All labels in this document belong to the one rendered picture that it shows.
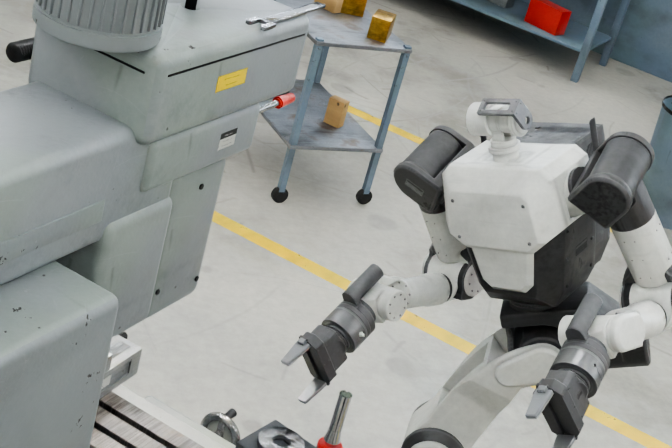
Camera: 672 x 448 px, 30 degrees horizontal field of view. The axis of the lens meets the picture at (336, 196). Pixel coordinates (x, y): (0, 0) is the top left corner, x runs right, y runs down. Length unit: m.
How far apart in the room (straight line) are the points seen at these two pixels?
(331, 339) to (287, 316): 2.55
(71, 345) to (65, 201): 0.22
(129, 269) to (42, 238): 0.27
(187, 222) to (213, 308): 2.67
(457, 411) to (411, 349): 2.37
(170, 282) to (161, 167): 0.32
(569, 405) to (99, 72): 0.95
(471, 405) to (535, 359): 0.20
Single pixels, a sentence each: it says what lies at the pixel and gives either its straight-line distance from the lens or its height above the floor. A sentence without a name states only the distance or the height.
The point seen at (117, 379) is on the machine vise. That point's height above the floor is 0.98.
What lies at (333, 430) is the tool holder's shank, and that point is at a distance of 2.26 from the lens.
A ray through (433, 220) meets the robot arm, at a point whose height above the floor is 1.47.
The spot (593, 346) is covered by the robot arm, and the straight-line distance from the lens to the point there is 2.19.
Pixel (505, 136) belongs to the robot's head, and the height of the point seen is 1.73.
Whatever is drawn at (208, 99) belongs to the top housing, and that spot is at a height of 1.79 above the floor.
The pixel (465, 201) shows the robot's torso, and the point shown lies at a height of 1.60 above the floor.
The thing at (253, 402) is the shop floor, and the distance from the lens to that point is 4.46.
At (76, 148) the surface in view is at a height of 1.76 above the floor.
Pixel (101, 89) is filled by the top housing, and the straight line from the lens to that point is 2.00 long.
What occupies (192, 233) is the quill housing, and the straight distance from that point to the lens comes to 2.30.
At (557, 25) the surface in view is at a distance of 9.00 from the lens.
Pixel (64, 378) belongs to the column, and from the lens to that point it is 1.90.
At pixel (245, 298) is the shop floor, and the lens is 5.04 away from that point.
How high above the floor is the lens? 2.57
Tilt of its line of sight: 25 degrees down
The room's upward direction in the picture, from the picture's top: 16 degrees clockwise
